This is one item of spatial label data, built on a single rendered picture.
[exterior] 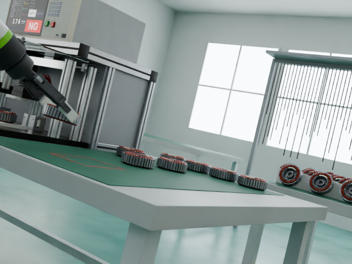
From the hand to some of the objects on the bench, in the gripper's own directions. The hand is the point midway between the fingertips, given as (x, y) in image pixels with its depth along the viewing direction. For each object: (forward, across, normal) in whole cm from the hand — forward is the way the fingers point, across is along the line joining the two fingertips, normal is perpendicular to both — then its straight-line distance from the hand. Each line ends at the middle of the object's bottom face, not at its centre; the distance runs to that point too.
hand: (61, 112), depth 135 cm
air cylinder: (+17, +45, +2) cm, 48 cm away
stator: (+41, +16, -12) cm, 46 cm away
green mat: (+33, -4, -7) cm, 34 cm away
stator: (+4, +43, +8) cm, 44 cm away
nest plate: (+5, +43, +9) cm, 44 cm away
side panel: (+42, +30, -12) cm, 54 cm away
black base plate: (+5, +55, +12) cm, 56 cm away
